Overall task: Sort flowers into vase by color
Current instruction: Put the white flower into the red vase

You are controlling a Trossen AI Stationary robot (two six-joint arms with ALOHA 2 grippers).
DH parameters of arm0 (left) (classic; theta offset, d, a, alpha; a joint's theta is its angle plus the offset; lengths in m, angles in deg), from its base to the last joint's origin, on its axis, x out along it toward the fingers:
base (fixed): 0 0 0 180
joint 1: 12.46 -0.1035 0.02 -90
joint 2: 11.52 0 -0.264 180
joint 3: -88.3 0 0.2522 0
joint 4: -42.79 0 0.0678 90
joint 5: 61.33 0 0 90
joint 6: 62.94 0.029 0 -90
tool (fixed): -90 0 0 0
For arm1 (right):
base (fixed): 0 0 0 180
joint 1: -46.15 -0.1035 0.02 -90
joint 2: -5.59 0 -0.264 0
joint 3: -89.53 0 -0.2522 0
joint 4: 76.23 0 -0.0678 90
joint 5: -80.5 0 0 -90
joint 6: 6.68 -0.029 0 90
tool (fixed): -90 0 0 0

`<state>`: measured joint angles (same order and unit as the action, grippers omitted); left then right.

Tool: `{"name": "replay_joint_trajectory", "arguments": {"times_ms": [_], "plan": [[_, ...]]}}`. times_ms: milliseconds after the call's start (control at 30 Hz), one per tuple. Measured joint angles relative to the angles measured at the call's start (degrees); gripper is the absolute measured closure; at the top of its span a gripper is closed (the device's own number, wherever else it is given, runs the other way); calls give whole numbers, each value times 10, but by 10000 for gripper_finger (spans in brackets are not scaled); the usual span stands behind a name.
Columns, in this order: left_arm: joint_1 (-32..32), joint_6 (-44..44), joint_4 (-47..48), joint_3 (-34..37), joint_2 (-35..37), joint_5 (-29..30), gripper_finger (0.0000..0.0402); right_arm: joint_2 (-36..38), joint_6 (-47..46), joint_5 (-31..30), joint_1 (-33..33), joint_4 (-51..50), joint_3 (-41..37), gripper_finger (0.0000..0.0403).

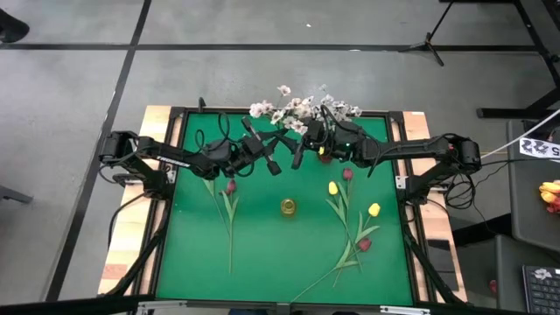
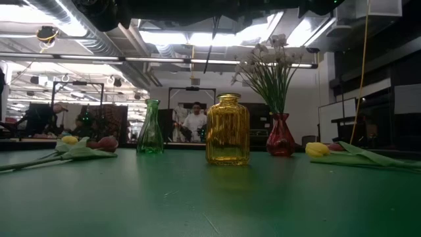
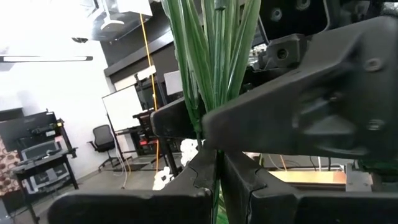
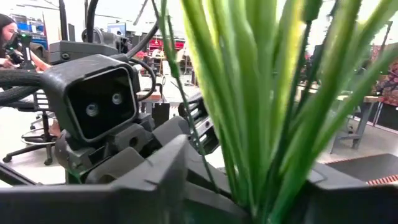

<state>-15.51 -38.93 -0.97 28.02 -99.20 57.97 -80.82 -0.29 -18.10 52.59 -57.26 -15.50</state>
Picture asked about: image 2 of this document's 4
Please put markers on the yellow ribbed glass jar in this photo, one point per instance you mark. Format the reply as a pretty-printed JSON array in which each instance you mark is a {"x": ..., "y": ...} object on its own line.
[{"x": 227, "y": 131}]

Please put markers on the yellow tulip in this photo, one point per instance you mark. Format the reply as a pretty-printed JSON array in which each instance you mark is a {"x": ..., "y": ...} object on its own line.
[
  {"x": 316, "y": 149},
  {"x": 69, "y": 140}
]

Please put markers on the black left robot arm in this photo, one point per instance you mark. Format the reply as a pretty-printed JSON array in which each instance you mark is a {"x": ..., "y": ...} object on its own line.
[{"x": 98, "y": 13}]

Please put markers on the whiteboard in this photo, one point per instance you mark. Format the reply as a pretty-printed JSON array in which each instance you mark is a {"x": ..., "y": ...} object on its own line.
[{"x": 335, "y": 118}]

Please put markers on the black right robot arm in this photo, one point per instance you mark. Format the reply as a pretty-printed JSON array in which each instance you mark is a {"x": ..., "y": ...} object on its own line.
[{"x": 263, "y": 6}]

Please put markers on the long light bar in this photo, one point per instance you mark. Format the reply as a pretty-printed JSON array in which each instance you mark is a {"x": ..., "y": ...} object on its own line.
[{"x": 158, "y": 60}]

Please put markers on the silver ribbed air duct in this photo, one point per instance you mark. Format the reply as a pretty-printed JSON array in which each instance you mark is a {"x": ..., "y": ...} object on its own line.
[{"x": 98, "y": 44}]

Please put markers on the green table mat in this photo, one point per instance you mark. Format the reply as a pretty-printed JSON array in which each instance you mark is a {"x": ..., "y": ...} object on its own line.
[{"x": 210, "y": 204}]

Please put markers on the black metal gantry frame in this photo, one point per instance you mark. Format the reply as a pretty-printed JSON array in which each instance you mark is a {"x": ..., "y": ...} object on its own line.
[
  {"x": 192, "y": 88},
  {"x": 79, "y": 83}
]

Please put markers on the black round hanging device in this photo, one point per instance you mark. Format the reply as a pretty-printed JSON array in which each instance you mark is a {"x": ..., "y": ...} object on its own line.
[{"x": 46, "y": 33}]

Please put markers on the red tulip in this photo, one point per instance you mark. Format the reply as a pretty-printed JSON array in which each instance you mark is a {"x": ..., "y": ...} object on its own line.
[
  {"x": 107, "y": 143},
  {"x": 335, "y": 147}
]

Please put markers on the patterned cloth panel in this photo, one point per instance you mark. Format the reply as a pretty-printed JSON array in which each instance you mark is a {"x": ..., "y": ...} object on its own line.
[{"x": 112, "y": 121}]

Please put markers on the green glass vase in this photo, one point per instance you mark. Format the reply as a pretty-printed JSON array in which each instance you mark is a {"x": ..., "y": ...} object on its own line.
[{"x": 150, "y": 135}]

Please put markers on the background work table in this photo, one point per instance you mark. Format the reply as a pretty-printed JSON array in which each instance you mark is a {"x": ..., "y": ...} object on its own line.
[{"x": 26, "y": 145}]

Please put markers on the red glass vase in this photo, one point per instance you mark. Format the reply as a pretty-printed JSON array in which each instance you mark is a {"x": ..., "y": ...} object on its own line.
[{"x": 280, "y": 138}]

